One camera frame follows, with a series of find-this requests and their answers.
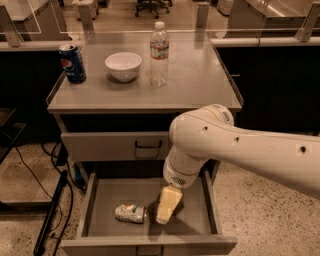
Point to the clear plastic water bottle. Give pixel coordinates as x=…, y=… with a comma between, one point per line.
x=159, y=55

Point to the dark shelf at left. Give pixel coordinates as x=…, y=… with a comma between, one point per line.
x=10, y=130

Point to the grey drawer cabinet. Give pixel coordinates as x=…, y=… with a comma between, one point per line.
x=104, y=104

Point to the closed grey top drawer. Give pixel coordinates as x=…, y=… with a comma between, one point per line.
x=116, y=146

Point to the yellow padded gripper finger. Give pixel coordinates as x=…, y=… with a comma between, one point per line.
x=169, y=199

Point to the open grey middle drawer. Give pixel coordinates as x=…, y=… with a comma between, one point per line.
x=193, y=230

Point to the black bar on floor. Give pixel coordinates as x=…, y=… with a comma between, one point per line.
x=39, y=248

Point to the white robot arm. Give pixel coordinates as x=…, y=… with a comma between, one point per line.
x=209, y=133

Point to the blue pepsi can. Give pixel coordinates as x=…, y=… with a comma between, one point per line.
x=72, y=63

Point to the black office chair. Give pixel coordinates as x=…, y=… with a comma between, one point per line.
x=153, y=6

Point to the white ceramic bowl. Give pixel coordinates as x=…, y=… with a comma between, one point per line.
x=123, y=66

